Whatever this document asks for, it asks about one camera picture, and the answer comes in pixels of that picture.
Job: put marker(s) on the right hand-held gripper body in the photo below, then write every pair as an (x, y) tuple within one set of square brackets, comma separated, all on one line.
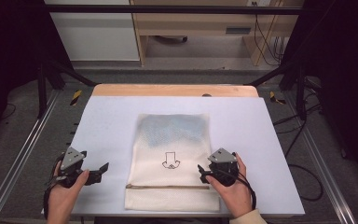
[(224, 165)]

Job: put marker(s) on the black horizontal frame bar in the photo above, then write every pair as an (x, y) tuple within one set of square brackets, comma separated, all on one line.
[(167, 9)]

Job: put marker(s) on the dark curtain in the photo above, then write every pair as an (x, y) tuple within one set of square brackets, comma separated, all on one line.
[(9, 46), (345, 77)]

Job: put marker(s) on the light wooden desk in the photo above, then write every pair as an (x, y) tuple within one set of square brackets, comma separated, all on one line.
[(195, 23)]

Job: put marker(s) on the wooden table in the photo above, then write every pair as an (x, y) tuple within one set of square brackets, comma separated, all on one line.
[(174, 90)]

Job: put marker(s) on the aluminium floor rail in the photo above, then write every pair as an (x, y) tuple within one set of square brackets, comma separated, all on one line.
[(320, 161), (21, 149)]

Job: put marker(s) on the black metal stand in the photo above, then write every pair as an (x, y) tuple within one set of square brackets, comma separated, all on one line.
[(42, 90), (300, 93)]

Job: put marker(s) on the person's right hand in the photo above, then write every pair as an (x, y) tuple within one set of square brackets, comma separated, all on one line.
[(234, 196)]

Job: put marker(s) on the person's left hand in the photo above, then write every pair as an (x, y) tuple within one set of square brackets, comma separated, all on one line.
[(62, 196)]

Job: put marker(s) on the white cabinet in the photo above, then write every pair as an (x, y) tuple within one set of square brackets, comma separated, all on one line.
[(96, 34)]

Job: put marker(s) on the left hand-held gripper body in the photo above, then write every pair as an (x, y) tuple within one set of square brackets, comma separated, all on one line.
[(72, 158)]

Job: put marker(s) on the white mesh laundry bag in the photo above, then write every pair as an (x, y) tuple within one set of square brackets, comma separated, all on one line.
[(171, 137)]

